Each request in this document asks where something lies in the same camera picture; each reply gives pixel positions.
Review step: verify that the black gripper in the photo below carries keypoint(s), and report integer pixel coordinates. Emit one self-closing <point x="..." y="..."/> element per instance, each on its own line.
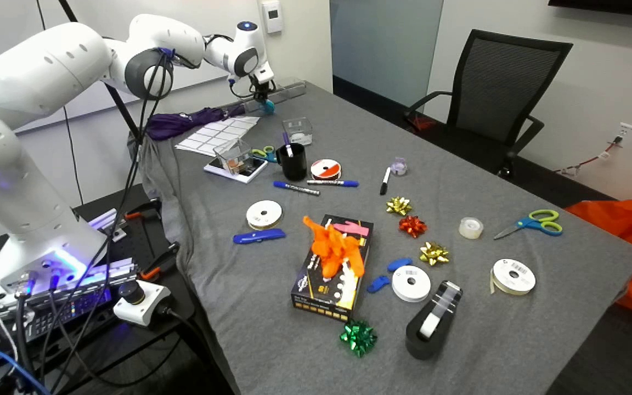
<point x="264" y="78"/>

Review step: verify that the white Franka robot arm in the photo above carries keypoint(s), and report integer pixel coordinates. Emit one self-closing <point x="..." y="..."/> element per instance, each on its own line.
<point x="39" y="67"/>

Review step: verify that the long blue plastic object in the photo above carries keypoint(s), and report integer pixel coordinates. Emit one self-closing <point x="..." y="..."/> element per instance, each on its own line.
<point x="261" y="236"/>

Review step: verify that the small clear purple container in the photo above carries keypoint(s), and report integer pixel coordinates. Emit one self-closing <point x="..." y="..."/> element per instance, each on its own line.
<point x="400" y="168"/>

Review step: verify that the small blue plastic object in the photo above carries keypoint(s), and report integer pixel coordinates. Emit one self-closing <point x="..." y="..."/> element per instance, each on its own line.
<point x="381" y="281"/>

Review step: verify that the clear plastic cup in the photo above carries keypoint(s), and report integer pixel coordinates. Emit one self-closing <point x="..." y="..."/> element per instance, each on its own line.
<point x="299" y="132"/>

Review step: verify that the black cup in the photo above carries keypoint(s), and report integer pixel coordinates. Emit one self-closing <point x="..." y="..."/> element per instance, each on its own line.
<point x="293" y="164"/>

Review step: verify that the white-framed black tablet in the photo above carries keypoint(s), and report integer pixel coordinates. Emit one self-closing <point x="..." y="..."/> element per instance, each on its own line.
<point x="253" y="169"/>

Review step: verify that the clear box with orange contents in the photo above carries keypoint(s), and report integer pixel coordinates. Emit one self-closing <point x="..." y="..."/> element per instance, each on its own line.
<point x="232" y="164"/>

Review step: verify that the purple cloth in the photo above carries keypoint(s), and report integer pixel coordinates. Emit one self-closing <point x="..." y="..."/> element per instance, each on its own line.
<point x="185" y="123"/>

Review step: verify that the red ribbon spool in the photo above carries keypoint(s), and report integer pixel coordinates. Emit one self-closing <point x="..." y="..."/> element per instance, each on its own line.
<point x="325" y="169"/>

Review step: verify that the blue pen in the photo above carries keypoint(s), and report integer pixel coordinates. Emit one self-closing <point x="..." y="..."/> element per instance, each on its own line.
<point x="335" y="183"/>
<point x="295" y="188"/>

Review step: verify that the black marker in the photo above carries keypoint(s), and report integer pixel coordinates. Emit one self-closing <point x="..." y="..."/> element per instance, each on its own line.
<point x="386" y="181"/>

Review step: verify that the orange glove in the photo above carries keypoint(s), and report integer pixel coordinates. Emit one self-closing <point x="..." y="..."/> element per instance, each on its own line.
<point x="335" y="247"/>

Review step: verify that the gold gift bow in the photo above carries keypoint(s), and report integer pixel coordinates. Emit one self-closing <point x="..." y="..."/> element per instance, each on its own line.
<point x="398" y="206"/>
<point x="434" y="256"/>

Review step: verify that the red gift bow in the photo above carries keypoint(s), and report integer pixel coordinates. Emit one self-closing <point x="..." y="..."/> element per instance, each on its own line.
<point x="414" y="226"/>

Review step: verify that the black glove box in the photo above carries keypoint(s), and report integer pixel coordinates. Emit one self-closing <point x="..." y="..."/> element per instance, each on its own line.
<point x="331" y="298"/>

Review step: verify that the black mesh office chair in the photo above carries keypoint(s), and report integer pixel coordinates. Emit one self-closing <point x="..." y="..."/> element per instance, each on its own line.
<point x="506" y="79"/>

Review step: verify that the white emergency stop box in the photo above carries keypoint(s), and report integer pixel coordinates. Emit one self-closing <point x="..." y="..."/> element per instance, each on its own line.
<point x="142" y="303"/>

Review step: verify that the clear tape roll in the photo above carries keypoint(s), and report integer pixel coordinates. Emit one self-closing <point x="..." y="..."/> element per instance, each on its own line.
<point x="471" y="228"/>

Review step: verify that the green gift bow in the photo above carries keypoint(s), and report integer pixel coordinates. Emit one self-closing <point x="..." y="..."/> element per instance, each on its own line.
<point x="359" y="339"/>

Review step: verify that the black tape dispenser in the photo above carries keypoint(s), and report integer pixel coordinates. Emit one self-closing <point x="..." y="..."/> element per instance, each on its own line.
<point x="434" y="325"/>

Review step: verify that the large blue-green scissors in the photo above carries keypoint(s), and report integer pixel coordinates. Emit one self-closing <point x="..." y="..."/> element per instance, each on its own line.
<point x="539" y="222"/>

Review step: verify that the white spool with yellow ribbon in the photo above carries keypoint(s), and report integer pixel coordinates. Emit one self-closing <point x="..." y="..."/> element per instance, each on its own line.
<point x="515" y="278"/>

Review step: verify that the orange bag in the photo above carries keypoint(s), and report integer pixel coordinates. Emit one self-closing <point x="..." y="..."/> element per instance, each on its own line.
<point x="631" y="242"/>

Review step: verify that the white wall thermostat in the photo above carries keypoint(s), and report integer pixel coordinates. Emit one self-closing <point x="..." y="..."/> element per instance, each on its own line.
<point x="274" y="13"/>

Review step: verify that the black wall television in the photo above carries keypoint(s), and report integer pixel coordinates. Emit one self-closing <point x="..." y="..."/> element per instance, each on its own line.
<point x="608" y="6"/>

